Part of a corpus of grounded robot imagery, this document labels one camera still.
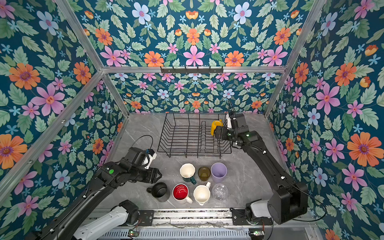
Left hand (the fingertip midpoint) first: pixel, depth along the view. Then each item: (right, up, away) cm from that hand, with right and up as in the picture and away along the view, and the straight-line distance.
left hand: (159, 173), depth 70 cm
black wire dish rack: (+11, +17, +35) cm, 41 cm away
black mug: (-4, -13, +12) cm, 18 cm away
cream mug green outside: (+12, -4, +16) cm, 20 cm away
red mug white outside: (+8, -15, +10) cm, 20 cm away
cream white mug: (+21, -13, +8) cm, 26 cm away
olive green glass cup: (+22, -5, +16) cm, 28 cm away
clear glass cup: (+31, -14, +12) cm, 36 cm away
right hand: (+31, +20, +10) cm, 39 cm away
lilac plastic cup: (+30, -3, +14) cm, 33 cm away
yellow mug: (+29, +24, +27) cm, 46 cm away
